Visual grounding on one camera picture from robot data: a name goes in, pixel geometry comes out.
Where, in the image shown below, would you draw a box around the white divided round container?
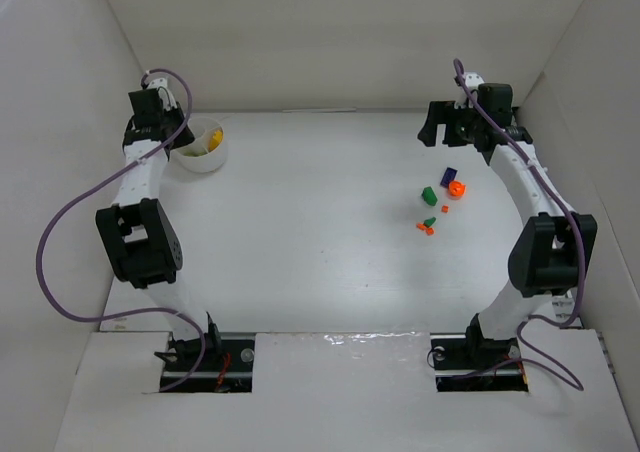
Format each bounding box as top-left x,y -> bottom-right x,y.
171,117 -> 228,174

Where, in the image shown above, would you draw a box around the yellow lego block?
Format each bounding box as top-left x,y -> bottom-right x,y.
207,128 -> 224,152

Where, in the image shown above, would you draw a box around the dark green lego brick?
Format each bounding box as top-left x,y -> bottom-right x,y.
421,186 -> 438,207

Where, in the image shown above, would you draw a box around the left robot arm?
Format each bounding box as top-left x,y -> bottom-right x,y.
95,87 -> 222,354

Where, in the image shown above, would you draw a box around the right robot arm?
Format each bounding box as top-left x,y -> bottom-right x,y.
418,73 -> 597,369

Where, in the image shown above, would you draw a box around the dark blue lego plate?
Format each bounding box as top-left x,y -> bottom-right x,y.
440,167 -> 457,188

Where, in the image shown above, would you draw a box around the orange round lego piece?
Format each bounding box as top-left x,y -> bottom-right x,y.
447,180 -> 466,200

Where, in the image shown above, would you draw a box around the small orange lego pieces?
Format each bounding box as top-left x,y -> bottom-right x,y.
416,223 -> 435,236

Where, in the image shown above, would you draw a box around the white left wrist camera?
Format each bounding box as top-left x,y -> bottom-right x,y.
146,76 -> 178,111

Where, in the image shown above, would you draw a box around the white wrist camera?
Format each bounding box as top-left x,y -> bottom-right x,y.
453,72 -> 485,109
146,76 -> 178,111

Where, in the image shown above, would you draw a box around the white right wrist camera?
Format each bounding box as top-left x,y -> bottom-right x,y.
453,72 -> 485,109

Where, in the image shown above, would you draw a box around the metal rail right side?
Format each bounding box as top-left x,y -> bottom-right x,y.
498,111 -> 584,329

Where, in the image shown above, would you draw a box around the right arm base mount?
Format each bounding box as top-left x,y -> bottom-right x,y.
427,334 -> 528,393

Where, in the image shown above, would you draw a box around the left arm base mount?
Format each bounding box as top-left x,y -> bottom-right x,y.
154,333 -> 256,394

